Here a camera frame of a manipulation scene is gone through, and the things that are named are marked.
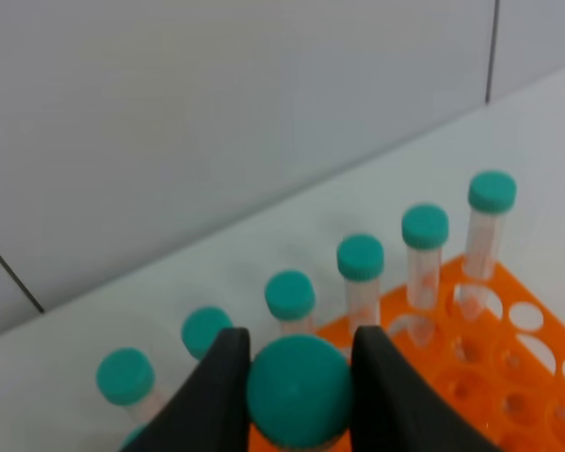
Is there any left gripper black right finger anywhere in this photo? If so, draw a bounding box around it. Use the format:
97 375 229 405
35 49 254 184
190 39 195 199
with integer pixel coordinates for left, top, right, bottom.
350 326 498 452

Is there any back-row test tube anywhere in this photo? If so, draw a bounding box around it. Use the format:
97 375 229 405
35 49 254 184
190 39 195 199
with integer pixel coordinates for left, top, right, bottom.
336 234 384 336
401 203 449 313
265 269 315 335
95 347 166 423
456 169 518 321
181 306 233 360

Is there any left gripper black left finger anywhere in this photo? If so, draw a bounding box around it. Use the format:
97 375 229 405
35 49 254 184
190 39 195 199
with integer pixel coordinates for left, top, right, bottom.
147 328 250 451

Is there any orange test tube rack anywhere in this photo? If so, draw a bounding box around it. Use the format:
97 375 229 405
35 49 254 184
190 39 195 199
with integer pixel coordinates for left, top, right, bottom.
247 253 565 452

